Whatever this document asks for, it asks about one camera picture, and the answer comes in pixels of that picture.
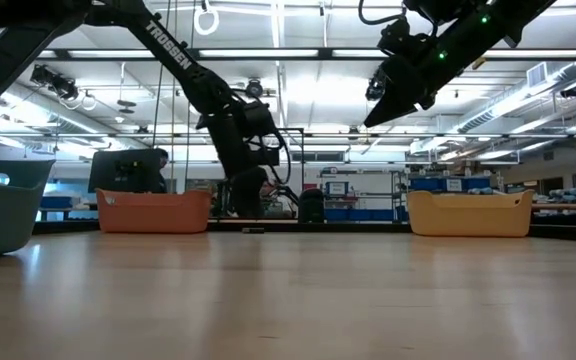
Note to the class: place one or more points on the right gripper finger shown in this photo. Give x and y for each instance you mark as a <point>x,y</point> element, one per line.
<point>398,118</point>
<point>390,105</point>

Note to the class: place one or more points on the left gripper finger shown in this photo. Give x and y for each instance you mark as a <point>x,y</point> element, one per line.
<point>260,195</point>
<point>241,197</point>

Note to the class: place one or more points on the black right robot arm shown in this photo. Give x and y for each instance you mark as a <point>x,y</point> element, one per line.
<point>478,30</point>

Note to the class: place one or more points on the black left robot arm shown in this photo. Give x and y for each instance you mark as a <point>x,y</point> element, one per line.
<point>168,45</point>

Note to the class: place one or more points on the black chair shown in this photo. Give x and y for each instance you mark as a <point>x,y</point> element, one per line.
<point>311,205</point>

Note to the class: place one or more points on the blue shelf bins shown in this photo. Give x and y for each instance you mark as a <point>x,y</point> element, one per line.
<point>428,185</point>

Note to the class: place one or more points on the white sign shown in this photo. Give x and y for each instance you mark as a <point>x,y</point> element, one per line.
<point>336,188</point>

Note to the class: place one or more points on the black overhead light bar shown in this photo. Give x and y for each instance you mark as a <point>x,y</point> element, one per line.
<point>325,53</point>

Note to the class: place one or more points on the orange plastic bin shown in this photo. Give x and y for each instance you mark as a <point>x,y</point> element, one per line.
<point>153,215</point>

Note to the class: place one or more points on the blue floor bins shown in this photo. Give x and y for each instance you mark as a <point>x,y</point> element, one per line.
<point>358,215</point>

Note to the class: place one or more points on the black background monitor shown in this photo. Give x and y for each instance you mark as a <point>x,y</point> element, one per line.
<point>124,170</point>

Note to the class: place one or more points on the white air vent grille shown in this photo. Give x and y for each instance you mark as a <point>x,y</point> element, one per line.
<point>537,74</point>

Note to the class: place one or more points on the yellow plastic bin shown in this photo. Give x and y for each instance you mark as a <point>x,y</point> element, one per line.
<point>468,217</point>

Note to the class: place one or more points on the blue table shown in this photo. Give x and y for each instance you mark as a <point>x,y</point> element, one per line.
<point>60,202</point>

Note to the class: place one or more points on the wooden workbench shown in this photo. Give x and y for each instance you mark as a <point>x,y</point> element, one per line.
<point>568,206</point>

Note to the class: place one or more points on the blue-grey fabric rolls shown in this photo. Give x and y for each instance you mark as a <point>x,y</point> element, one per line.
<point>575,194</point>

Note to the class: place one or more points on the teal plastic bin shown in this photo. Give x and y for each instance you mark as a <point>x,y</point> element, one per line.
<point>3,220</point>

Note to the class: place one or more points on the black ceiling camera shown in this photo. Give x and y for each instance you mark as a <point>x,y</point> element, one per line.
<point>254,90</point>
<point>53,82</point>
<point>572,90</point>
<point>374,90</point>

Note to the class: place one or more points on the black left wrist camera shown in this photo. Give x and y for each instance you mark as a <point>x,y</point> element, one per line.
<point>258,120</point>

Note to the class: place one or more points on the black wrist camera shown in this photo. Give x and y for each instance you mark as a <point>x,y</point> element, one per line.
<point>258,120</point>
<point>398,35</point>

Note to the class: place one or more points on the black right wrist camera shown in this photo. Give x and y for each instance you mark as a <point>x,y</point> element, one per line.
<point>398,35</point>

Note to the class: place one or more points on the white ventilation duct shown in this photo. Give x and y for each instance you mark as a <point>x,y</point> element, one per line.
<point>498,112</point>

